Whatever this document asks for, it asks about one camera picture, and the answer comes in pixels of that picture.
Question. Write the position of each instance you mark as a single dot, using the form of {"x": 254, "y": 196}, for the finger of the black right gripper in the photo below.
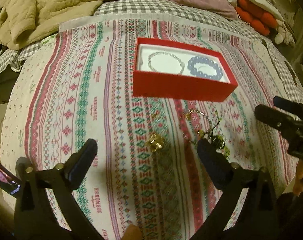
{"x": 274, "y": 118}
{"x": 289, "y": 106}

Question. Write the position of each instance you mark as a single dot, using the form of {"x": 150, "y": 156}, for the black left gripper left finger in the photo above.
{"x": 34, "y": 217}

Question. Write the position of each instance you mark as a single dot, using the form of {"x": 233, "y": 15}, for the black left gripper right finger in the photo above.
{"x": 258, "y": 216}

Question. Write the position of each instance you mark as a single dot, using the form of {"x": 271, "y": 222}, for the small gold earring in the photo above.
{"x": 187, "y": 116}

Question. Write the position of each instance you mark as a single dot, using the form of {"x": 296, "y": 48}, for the red jewelry box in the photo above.
{"x": 169, "y": 69}

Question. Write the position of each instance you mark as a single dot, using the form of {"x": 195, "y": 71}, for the operator right hand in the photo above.
{"x": 298, "y": 184}

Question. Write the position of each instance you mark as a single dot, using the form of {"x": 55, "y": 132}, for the operator left hand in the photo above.
{"x": 132, "y": 233}

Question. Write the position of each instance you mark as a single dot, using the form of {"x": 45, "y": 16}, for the white plush toy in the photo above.
{"x": 283, "y": 35}

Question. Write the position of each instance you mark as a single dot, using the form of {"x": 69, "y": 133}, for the orange plush toy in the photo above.
{"x": 258, "y": 18}

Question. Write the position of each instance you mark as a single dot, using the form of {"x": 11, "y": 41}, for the patterned handmade cloth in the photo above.
{"x": 80, "y": 86}

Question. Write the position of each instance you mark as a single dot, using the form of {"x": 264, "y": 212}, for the grey checkered bedsheet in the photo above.
{"x": 11, "y": 61}

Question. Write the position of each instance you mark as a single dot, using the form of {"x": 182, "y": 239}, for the beige quilted blanket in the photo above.
{"x": 23, "y": 22}

